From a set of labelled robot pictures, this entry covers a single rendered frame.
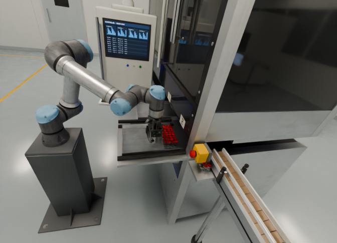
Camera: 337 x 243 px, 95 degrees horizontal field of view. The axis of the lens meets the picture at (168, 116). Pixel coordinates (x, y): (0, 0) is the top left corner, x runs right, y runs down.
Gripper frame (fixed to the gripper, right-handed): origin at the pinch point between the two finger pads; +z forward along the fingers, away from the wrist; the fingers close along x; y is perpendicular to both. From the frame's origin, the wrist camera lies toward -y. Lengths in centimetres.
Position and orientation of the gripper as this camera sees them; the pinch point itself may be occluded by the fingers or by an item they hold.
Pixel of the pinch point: (153, 140)
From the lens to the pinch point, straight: 95.5
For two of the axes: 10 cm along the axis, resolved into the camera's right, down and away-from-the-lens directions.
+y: 2.0, 5.7, -8.0
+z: -1.1, 8.2, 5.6
